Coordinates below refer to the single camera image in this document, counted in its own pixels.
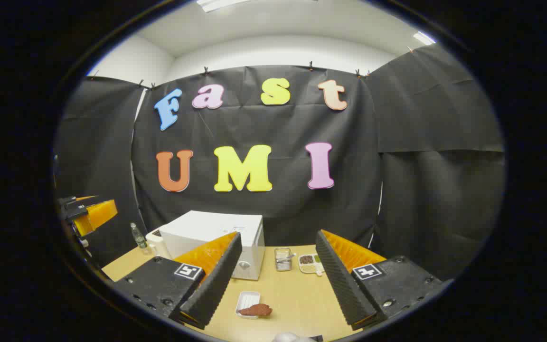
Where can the small white rectangular tray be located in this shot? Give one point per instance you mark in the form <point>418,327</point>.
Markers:
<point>247,299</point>

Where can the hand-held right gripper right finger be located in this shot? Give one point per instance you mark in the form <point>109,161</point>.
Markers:
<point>344,285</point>

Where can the white microwave oven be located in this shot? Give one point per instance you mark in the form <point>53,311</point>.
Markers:
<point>207,227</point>

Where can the metal mesh basket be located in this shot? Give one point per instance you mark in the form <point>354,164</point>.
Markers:
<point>282,262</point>

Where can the divided dish with beans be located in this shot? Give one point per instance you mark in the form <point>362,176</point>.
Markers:
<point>309,264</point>

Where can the white toaster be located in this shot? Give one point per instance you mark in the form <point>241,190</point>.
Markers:
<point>155,242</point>

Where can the ceiling light panel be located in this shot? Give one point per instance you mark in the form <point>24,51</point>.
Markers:
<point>424,38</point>
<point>219,4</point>

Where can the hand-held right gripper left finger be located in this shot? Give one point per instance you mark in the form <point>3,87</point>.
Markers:
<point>209,289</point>

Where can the brown meat piece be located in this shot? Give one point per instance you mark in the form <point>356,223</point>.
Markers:
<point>257,310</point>

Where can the clear plastic water bottle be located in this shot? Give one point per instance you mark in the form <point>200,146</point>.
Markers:
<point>138,237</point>

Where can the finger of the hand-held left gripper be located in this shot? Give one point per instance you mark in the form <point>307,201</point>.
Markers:
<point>98,214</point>
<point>86,197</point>

